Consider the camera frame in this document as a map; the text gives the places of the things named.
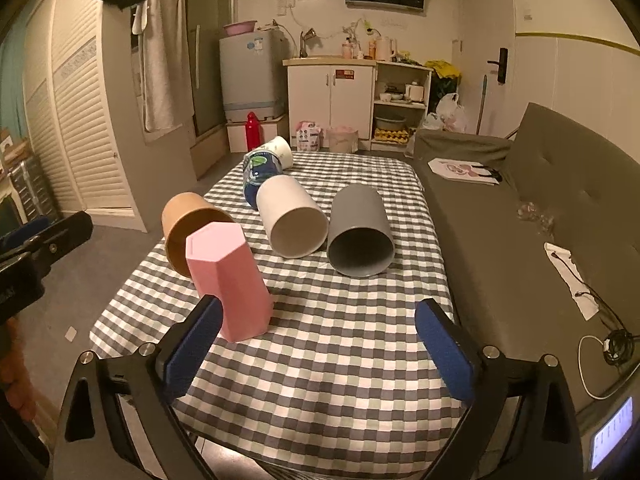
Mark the mop stick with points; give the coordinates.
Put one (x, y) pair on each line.
(481, 105)

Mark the blue patterned cup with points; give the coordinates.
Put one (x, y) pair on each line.
(260, 167)

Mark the grey sofa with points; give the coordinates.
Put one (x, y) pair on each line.
(475, 240)

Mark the printed package bag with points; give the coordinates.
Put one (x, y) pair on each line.
(309, 136)

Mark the wall outlet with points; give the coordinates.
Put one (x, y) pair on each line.
(285, 8)

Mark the white plastic bag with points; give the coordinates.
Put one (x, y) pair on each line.
(450, 110)

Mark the dark glass door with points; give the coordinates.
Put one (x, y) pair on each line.
(210, 50)

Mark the pink bottle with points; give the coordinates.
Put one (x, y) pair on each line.
(347, 50)

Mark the checkered tablecloth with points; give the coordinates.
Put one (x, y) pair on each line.
(325, 360)

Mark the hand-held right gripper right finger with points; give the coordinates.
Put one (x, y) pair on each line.
(445, 355)

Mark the printed tote bag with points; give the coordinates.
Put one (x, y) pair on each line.
(462, 170)

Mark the red bottle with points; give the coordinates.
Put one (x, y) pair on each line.
(253, 132)

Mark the grey basin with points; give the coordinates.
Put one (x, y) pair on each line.
(390, 122)

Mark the white washing machine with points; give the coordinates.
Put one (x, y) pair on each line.
(250, 75)

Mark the brown cup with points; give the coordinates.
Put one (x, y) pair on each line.
(185, 220)

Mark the white louvred wardrobe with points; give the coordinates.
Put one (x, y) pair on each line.
(85, 135)

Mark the white cloth pouch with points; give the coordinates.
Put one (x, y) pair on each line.
(570, 275)

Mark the clear plastic wrapper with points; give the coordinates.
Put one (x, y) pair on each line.
(535, 217)

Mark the yellow bag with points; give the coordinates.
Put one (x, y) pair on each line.
(445, 69)

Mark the metal faucet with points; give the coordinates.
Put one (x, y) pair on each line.
(305, 42)

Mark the egg tray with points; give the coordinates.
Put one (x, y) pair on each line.
(392, 135)

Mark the person's left hand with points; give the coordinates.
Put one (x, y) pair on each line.
(12, 370)

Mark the small white paper cup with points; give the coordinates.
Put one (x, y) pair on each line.
(280, 147)

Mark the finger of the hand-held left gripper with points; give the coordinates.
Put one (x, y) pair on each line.
(30, 230)
(65, 235)

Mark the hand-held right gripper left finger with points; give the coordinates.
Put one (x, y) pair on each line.
(192, 345)

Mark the white base box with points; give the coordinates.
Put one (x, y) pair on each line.
(235, 137)

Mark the white hanging towel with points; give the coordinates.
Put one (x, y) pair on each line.
(162, 60)

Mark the white open shelf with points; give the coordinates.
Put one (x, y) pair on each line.
(427, 110)

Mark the clear storage boxes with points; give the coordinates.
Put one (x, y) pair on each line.
(25, 185)

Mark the pink bin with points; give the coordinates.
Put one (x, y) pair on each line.
(342, 140)

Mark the pink hexagonal cup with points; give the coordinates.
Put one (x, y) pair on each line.
(230, 280)

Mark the device with lit display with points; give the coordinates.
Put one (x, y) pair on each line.
(612, 435)

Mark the white kettle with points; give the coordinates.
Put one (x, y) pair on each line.
(384, 47)

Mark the white door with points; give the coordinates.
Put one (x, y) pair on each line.
(485, 20)

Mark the grey cup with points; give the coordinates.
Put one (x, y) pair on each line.
(357, 210)

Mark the white sink cabinet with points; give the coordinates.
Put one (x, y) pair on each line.
(320, 105)

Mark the pink basin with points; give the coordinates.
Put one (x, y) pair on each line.
(240, 27)

